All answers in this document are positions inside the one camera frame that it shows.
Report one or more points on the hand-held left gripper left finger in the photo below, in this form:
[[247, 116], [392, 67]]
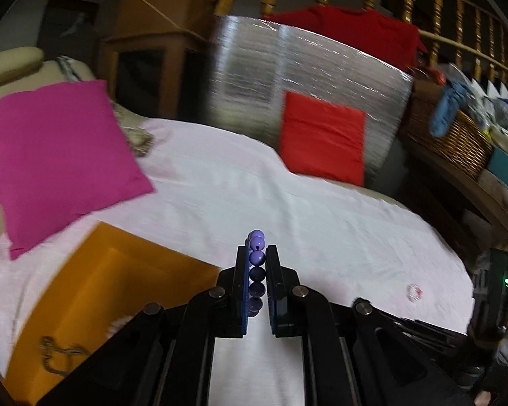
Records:
[[241, 287]]

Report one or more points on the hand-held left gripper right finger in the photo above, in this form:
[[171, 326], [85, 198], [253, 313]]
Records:
[[271, 287]]

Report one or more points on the orange box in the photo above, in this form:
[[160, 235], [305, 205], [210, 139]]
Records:
[[110, 279]]

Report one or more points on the silver metal wristwatch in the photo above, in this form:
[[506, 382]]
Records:
[[61, 353]]

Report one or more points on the white towel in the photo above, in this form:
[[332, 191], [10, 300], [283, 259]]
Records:
[[305, 211]]

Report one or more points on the red cushion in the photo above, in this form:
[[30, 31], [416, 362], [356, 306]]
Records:
[[324, 135]]

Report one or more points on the wicker basket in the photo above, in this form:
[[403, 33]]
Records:
[[457, 135]]

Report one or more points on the patterned cloth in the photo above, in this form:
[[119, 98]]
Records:
[[135, 135]]

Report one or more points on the blue cloth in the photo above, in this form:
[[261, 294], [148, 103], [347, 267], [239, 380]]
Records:
[[446, 110]]

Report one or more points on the silver foil mat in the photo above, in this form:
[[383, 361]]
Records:
[[254, 72]]

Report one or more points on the pink cushion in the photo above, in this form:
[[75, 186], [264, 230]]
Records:
[[55, 156]]

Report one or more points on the wooden cabinet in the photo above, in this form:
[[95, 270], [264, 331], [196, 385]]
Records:
[[152, 63]]

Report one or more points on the red shirt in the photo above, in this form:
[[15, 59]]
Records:
[[364, 29]]

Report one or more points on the wooden railing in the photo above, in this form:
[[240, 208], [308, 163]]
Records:
[[440, 12]]

